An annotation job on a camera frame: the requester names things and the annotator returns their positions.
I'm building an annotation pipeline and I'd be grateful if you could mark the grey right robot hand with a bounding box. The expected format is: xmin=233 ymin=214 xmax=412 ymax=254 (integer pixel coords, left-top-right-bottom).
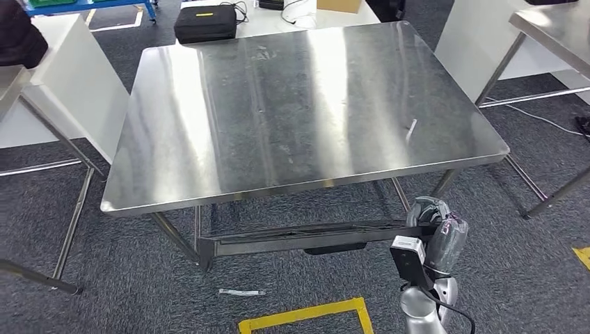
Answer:
xmin=405 ymin=196 xmax=469 ymax=276

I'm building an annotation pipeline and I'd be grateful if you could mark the long black plastic part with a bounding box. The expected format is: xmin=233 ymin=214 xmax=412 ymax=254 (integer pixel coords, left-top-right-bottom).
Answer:
xmin=197 ymin=220 xmax=439 ymax=272

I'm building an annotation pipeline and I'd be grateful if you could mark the stainless steel workbench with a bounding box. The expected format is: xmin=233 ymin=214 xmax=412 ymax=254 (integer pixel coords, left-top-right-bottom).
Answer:
xmin=100 ymin=20 xmax=510 ymax=273

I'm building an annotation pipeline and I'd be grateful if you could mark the blue metal shelf rack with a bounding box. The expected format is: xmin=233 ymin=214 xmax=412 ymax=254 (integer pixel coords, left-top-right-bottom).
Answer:
xmin=25 ymin=0 xmax=158 ymax=24

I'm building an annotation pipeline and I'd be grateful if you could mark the yellow floor tape mark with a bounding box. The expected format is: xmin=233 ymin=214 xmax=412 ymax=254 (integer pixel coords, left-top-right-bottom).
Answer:
xmin=572 ymin=246 xmax=590 ymax=271

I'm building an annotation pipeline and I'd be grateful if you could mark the yellow floor tape square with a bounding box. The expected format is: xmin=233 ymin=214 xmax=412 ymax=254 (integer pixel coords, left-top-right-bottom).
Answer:
xmin=238 ymin=297 xmax=374 ymax=334

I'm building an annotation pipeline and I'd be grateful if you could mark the white paper strip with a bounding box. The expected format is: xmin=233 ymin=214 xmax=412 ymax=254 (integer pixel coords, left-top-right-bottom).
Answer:
xmin=218 ymin=288 xmax=267 ymax=297

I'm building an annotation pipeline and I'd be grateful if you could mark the black case with yellow label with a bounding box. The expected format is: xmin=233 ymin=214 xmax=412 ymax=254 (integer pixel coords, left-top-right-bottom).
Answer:
xmin=173 ymin=4 xmax=238 ymax=45

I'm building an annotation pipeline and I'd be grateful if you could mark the white floor tape mark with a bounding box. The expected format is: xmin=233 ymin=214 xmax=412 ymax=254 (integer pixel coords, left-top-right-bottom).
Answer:
xmin=90 ymin=6 xmax=145 ymax=33

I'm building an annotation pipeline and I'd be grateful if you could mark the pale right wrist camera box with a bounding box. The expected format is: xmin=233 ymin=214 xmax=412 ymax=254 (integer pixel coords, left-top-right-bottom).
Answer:
xmin=389 ymin=236 xmax=436 ymax=292

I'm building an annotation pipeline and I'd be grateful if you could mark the white floor cable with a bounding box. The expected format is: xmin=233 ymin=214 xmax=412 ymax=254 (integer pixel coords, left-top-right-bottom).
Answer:
xmin=484 ymin=97 xmax=590 ymax=139

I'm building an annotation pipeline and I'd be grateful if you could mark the thin white cable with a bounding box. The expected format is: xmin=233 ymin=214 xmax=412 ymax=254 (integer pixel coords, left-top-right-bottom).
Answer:
xmin=282 ymin=0 xmax=320 ymax=29

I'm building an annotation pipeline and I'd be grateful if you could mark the thin black cable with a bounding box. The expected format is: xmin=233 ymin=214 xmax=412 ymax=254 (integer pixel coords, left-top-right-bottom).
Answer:
xmin=281 ymin=0 xmax=298 ymax=25

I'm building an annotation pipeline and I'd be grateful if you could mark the black cable bundle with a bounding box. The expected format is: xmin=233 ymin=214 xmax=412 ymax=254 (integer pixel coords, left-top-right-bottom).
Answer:
xmin=229 ymin=0 xmax=250 ymax=25

